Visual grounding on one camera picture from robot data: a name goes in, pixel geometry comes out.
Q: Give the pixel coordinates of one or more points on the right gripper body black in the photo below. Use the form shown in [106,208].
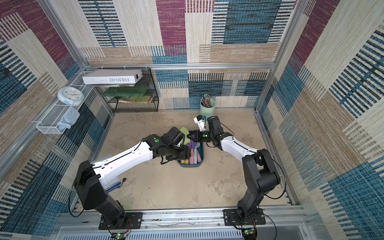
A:
[202,133]

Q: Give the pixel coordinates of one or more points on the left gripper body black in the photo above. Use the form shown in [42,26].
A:
[177,153]

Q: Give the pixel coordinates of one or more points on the green trowel wooden handle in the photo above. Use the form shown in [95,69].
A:
[185,140]

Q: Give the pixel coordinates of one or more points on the purple trowel pink handle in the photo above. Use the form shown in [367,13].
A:
[199,159]
[191,145]

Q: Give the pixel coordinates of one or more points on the light blue trowel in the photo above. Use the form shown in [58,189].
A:
[195,153]

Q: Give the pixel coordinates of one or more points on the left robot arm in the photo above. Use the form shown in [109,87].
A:
[93,179]

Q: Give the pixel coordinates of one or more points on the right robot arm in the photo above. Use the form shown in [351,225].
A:
[260,170]

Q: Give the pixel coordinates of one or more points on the dark teal storage box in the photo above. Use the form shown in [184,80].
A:
[185,163]

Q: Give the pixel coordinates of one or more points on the white folio box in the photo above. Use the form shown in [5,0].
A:
[112,77]

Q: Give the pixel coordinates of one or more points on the mint green pencil cup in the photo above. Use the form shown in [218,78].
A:
[208,111]

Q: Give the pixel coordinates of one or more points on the colored pencils bundle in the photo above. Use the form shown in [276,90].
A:
[206,101]

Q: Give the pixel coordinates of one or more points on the colourful book on shelf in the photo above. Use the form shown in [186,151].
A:
[135,100]

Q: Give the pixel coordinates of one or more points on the open white book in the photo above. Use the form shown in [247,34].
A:
[116,183]

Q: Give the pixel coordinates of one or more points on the green book on shelf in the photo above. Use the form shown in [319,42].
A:
[125,92]

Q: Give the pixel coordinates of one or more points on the light blue cloth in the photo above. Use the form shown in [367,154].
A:
[68,119]

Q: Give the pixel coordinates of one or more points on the white round clock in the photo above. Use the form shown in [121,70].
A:
[70,96]

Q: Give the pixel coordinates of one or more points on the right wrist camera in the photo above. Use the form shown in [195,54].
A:
[201,122]

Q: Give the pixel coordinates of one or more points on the black wire shelf rack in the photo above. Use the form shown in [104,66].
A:
[146,81]

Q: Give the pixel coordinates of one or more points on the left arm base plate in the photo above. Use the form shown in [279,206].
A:
[130,220]

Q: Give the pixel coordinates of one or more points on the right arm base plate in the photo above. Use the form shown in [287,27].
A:
[235,217]

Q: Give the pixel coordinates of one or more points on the white wire basket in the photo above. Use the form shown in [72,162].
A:
[48,125]

